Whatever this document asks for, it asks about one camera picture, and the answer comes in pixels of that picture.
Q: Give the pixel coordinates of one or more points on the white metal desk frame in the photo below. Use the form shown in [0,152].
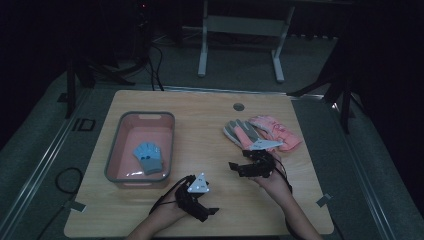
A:
[241,25]

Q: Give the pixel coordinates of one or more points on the grey tape piece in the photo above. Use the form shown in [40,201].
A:
[323,200]
[77,206]

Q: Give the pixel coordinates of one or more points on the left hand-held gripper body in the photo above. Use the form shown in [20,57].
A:
[199,186]

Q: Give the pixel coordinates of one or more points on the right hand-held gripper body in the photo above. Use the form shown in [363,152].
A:
[263,165]

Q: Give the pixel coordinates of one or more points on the blue knit glove with dots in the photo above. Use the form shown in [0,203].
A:
[146,156]

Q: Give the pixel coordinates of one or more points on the pink padded glove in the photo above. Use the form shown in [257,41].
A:
[281,131]

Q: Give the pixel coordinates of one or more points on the person's right hand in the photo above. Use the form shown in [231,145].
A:
[275,185]

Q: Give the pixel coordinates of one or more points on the dark equipment with red light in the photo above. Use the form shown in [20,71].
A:
[143,30]

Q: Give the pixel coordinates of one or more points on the grey round table grommet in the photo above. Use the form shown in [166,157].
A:
[238,107]

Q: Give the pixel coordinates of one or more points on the pink glove with grey palm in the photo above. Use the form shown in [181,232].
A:
[241,133]

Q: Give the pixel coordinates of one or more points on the black tripod stand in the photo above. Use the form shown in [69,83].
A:
[345,96]
[83,73]

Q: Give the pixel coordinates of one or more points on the pink basin with grey rim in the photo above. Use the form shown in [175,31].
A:
[133,140]

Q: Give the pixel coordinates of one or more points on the person's left hand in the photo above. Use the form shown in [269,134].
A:
[170,210]

